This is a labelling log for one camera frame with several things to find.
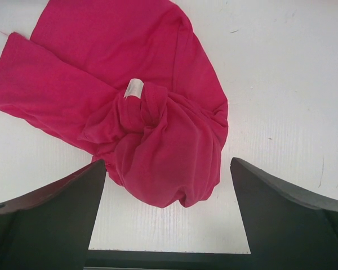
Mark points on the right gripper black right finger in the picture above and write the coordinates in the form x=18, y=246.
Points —
x=287, y=226

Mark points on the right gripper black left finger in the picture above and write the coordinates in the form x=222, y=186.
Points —
x=51, y=227

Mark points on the pink t shirt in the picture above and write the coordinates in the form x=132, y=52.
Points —
x=128, y=82

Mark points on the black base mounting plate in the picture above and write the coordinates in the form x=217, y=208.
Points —
x=166, y=260

